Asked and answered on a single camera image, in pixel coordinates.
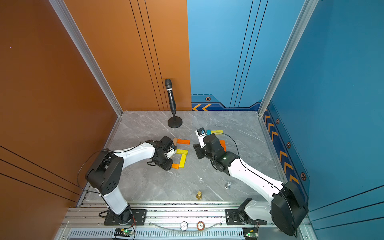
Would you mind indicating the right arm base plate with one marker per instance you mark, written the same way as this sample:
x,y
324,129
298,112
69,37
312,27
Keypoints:
x,y
236,217

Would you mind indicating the left green circuit board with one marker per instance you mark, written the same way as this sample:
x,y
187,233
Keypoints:
x,y
124,233

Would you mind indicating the yellow block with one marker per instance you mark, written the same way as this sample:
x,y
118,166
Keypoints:
x,y
183,161
217,131

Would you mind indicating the aluminium front rail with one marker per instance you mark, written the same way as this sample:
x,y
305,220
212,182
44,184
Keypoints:
x,y
159,213

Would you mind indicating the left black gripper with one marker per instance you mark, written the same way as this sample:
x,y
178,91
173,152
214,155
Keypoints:
x,y
168,166

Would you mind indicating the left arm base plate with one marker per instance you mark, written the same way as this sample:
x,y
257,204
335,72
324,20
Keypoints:
x,y
135,217

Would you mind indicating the green circuit board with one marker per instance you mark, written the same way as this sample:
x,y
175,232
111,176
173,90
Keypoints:
x,y
250,234
124,233

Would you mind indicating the brass cylinder weight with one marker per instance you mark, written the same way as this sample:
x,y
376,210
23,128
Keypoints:
x,y
199,195

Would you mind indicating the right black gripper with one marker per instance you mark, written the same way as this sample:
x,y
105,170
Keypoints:
x,y
198,150

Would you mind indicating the right green circuit board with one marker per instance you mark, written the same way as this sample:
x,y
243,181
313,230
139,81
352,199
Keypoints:
x,y
250,234

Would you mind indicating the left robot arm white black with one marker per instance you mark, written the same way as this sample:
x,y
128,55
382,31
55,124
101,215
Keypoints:
x,y
105,173

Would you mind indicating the white round disc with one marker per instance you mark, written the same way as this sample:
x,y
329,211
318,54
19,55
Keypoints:
x,y
183,226

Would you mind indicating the copper round disc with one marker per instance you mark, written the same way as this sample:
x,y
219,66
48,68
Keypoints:
x,y
200,226

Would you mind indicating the silver cylinder weight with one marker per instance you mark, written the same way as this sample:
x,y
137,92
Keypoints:
x,y
228,185

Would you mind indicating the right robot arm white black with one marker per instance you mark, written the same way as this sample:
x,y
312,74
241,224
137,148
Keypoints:
x,y
285,206

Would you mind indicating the black microphone on stand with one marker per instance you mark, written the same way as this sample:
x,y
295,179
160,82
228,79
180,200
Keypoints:
x,y
173,122

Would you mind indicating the yellow block diagonal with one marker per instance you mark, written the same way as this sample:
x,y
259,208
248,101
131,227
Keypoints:
x,y
183,152

